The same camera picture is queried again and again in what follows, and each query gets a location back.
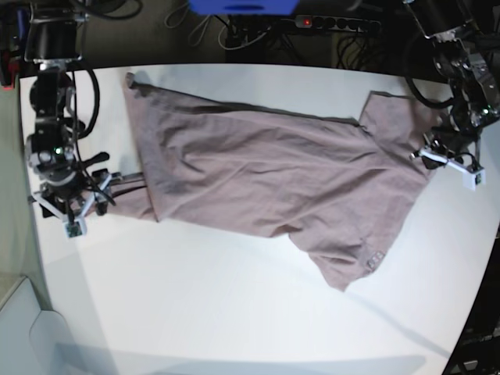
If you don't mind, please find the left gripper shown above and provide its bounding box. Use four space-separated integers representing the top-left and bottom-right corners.
423 113 481 169

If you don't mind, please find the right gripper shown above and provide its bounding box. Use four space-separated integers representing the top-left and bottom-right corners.
39 172 109 218

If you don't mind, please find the mauve t-shirt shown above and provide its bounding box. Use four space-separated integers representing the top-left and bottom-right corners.
109 73 440 291

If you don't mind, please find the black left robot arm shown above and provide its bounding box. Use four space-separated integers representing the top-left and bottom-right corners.
403 1 499 174

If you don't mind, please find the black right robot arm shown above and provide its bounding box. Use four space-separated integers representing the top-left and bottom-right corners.
25 1 112 224

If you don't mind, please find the black power strip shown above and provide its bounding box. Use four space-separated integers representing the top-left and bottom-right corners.
294 15 382 35

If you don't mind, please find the red and blue clamp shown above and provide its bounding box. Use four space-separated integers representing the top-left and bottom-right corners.
1 2 29 91

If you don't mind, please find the blue box overhead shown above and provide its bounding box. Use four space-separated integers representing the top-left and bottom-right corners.
188 0 298 16

